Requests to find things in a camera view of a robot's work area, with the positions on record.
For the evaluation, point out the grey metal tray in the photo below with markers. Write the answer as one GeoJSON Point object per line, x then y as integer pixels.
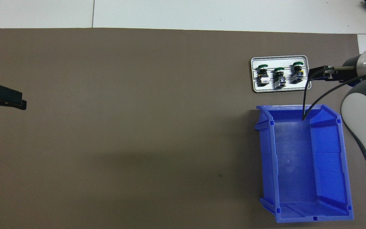
{"type": "Point", "coordinates": [284, 60]}

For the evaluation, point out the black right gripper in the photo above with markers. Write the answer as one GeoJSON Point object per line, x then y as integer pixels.
{"type": "Point", "coordinates": [348, 74]}

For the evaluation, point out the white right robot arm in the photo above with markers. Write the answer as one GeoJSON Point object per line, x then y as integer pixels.
{"type": "Point", "coordinates": [357, 111]}

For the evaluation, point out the brown table mat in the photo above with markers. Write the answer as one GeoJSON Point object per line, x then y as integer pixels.
{"type": "Point", "coordinates": [138, 79]}

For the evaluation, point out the green push button switch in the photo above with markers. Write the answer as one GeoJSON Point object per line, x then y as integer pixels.
{"type": "Point", "coordinates": [279, 79]}
{"type": "Point", "coordinates": [297, 74]}
{"type": "Point", "coordinates": [263, 76]}

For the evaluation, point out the blue plastic storage bin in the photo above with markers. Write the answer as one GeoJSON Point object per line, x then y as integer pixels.
{"type": "Point", "coordinates": [297, 165]}

